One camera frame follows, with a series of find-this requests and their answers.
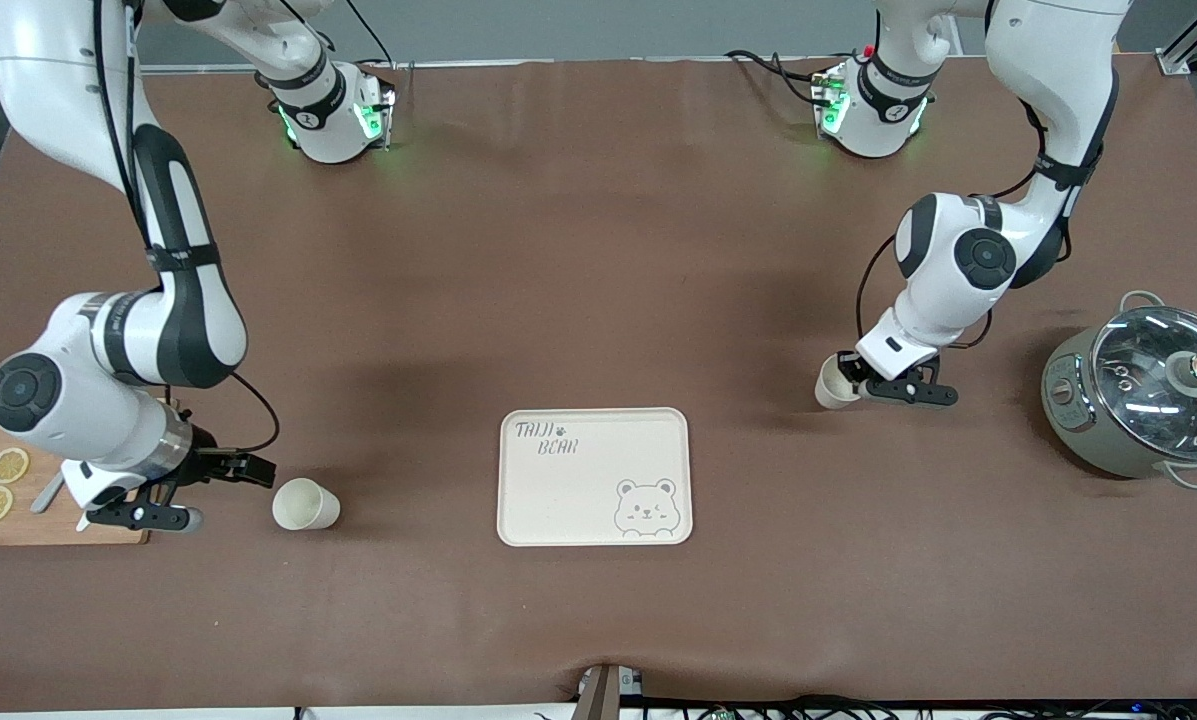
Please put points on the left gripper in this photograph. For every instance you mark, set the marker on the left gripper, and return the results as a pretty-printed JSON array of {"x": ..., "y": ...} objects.
[{"x": 848, "y": 366}]

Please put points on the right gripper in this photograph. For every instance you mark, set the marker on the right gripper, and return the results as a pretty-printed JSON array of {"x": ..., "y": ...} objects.
[{"x": 204, "y": 461}]

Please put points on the white IKEA cup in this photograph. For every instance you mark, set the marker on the white IKEA cup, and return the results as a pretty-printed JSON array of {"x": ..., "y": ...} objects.
[
  {"x": 833, "y": 392},
  {"x": 303, "y": 505}
]

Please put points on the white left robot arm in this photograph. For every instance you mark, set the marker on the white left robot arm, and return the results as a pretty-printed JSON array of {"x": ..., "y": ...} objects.
[{"x": 948, "y": 260}]

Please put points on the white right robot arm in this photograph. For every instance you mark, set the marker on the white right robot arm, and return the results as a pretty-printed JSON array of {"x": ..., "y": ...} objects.
[{"x": 188, "y": 330}]

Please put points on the cream tray with bear print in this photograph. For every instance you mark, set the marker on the cream tray with bear print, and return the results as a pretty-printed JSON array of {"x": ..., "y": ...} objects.
[{"x": 578, "y": 490}]

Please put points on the white plastic knife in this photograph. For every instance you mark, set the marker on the white plastic knife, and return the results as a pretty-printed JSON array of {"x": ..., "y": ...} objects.
[{"x": 85, "y": 522}]

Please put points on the grey plastic knife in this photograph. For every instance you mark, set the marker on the grey plastic knife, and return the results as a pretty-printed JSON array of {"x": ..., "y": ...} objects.
[{"x": 46, "y": 495}]

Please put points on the wooden cutting board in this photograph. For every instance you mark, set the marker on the wooden cutting board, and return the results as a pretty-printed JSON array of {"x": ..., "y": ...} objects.
[{"x": 48, "y": 532}]

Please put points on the grey pot with glass lid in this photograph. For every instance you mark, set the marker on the grey pot with glass lid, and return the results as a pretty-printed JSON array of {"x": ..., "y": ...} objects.
[{"x": 1078, "y": 420}]

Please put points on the brown table cover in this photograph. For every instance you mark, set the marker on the brown table cover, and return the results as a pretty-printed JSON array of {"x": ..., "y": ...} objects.
[{"x": 598, "y": 250}]

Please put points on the glass pot lid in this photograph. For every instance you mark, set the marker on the glass pot lid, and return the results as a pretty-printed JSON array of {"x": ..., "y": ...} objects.
[{"x": 1148, "y": 390}]

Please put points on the grey mounting post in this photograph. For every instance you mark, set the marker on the grey mounting post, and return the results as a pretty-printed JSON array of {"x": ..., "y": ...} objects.
[{"x": 603, "y": 695}]

